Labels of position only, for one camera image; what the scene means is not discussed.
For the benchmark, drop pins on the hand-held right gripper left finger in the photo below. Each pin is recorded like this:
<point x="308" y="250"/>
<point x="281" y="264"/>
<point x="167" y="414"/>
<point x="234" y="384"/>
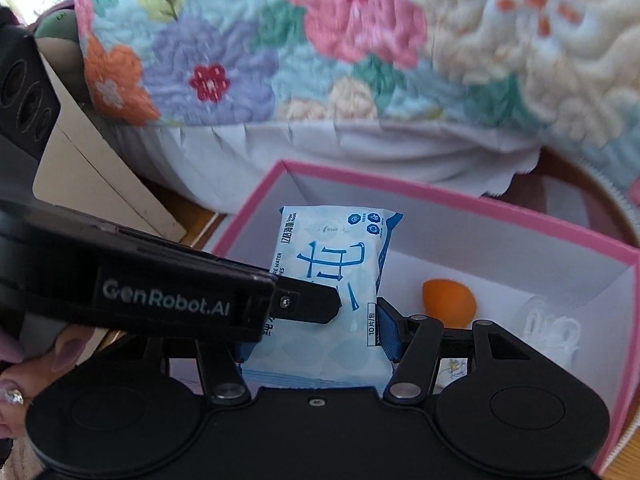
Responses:
<point x="220" y="370"/>

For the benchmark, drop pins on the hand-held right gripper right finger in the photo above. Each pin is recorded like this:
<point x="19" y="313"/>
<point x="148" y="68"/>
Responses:
<point x="390" y="332"/>

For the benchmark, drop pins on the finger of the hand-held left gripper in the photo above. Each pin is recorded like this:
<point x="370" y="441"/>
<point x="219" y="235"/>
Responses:
<point x="312" y="305"/>

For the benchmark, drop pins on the orange makeup sponge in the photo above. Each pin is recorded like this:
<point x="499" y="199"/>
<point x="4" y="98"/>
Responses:
<point x="447" y="302"/>

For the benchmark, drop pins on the blue wet wipes packet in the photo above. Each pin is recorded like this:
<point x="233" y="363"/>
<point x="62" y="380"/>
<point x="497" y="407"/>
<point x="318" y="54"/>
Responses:
<point x="330" y="240"/>

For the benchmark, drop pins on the white wet wipes packet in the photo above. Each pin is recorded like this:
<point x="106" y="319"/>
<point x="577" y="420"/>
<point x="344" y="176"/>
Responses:
<point x="452" y="372"/>

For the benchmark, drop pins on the pink cardboard box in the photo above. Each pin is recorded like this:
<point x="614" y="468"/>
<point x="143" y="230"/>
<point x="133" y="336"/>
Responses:
<point x="500" y="260"/>

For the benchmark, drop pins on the clear cotton swab box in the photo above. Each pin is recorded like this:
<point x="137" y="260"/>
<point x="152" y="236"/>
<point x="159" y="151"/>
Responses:
<point x="547" y="330"/>

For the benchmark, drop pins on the person's left hand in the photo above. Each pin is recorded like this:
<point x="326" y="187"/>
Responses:
<point x="45" y="370"/>

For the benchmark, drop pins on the beige cabinet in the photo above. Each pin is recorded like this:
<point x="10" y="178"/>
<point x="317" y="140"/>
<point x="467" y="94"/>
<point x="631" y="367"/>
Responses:
<point x="100" y="175"/>

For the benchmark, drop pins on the floral quilt bed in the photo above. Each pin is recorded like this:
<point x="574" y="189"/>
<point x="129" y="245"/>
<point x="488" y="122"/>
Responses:
<point x="300" y="145"/>

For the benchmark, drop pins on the pale green object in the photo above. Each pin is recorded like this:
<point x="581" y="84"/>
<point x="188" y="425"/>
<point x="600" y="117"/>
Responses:
<point x="57" y="25"/>

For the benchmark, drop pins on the floral quilt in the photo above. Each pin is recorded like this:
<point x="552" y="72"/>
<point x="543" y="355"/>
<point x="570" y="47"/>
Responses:
<point x="350" y="35"/>

